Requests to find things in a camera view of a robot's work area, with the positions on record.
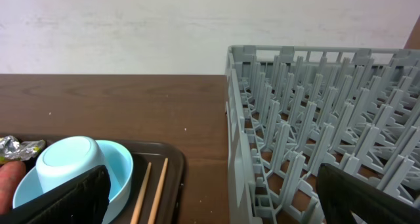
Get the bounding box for orange carrot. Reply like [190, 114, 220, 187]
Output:
[0, 161, 26, 215]

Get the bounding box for brown serving tray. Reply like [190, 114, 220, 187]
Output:
[22, 139, 185, 223]

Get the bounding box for right wooden chopstick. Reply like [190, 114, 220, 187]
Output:
[148, 158, 169, 224]

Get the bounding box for left wooden chopstick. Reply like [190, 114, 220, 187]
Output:
[130, 162, 152, 224]

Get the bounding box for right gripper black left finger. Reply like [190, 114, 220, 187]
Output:
[1, 165, 111, 224]

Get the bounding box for light blue bowl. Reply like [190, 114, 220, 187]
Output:
[12, 140, 133, 223]

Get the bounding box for wooden chopstick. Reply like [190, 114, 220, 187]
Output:
[148, 158, 169, 224]
[130, 162, 152, 224]

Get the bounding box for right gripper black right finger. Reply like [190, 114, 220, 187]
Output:
[316, 163, 419, 224]

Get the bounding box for grey dishwasher rack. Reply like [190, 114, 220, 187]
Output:
[226, 45, 419, 223]

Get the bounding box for crumpled foil snack wrapper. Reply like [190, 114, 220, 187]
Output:
[1, 135, 47, 164]

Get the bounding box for light blue cup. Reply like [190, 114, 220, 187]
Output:
[35, 136, 121, 196]

